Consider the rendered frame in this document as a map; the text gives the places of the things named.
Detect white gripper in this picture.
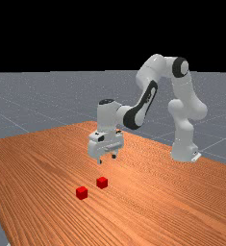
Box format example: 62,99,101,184
87,129,125,165

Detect red cube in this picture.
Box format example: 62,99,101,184
75,185,88,201
96,176,109,190

